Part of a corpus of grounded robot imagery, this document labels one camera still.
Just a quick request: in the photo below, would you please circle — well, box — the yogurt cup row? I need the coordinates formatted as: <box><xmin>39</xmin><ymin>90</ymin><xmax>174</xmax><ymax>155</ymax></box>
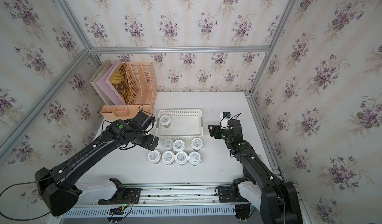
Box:
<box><xmin>147</xmin><ymin>150</ymin><xmax>161</xmax><ymax>164</ymax></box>
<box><xmin>162</xmin><ymin>151</ymin><xmax>175</xmax><ymax>165</ymax></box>
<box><xmin>159</xmin><ymin>115</ymin><xmax>171</xmax><ymax>127</ymax></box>
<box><xmin>188</xmin><ymin>151</ymin><xmax>202</xmax><ymax>166</ymax></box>
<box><xmin>162</xmin><ymin>139</ymin><xmax>174</xmax><ymax>151</ymax></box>
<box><xmin>173</xmin><ymin>139</ymin><xmax>186</xmax><ymax>152</ymax></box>
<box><xmin>175</xmin><ymin>151</ymin><xmax>189</xmax><ymax>165</ymax></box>
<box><xmin>191</xmin><ymin>137</ymin><xmax>204</xmax><ymax>151</ymax></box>

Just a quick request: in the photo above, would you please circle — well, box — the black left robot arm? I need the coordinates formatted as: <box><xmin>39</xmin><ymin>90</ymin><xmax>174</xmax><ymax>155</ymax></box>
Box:
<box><xmin>34</xmin><ymin>116</ymin><xmax>159</xmax><ymax>217</ymax></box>

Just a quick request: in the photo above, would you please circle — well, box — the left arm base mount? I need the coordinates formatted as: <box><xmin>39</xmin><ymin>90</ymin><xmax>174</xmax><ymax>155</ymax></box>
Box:
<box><xmin>98</xmin><ymin>178</ymin><xmax>142</xmax><ymax>205</ymax></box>

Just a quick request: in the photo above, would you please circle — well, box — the aluminium rail frame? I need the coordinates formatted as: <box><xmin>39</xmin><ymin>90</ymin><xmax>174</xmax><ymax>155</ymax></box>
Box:
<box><xmin>47</xmin><ymin>185</ymin><xmax>259</xmax><ymax>224</ymax></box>

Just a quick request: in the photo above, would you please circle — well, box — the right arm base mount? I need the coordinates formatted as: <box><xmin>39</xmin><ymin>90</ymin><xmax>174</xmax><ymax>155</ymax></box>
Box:
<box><xmin>215</xmin><ymin>177</ymin><xmax>250</xmax><ymax>203</ymax></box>

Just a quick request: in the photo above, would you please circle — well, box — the yellow black patterned book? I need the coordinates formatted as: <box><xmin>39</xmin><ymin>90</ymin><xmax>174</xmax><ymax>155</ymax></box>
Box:
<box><xmin>107</xmin><ymin>63</ymin><xmax>131</xmax><ymax>105</ymax></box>

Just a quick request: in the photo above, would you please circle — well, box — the peach plastic file organizer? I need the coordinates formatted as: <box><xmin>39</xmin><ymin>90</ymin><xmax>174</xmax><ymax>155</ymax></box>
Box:
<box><xmin>100</xmin><ymin>62</ymin><xmax>158</xmax><ymax>121</ymax></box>

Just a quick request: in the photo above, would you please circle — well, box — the pink folder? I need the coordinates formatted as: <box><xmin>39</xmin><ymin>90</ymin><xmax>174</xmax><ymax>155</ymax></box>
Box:
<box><xmin>96</xmin><ymin>60</ymin><xmax>126</xmax><ymax>105</ymax></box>

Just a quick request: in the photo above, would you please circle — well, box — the beige folder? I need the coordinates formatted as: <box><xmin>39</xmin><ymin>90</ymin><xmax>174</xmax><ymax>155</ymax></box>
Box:
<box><xmin>90</xmin><ymin>60</ymin><xmax>114</xmax><ymax>105</ymax></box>

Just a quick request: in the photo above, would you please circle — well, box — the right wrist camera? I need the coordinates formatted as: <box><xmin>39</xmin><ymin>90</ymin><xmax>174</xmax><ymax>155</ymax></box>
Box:
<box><xmin>220</xmin><ymin>112</ymin><xmax>231</xmax><ymax>129</ymax></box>

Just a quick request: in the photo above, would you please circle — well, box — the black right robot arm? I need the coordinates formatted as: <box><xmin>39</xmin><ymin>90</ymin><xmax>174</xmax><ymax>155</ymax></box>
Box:
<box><xmin>208</xmin><ymin>119</ymin><xmax>303</xmax><ymax>224</ymax></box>

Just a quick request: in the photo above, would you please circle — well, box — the white plastic basket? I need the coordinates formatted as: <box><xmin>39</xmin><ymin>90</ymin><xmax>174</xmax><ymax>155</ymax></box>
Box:
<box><xmin>155</xmin><ymin>109</ymin><xmax>204</xmax><ymax>140</ymax></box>

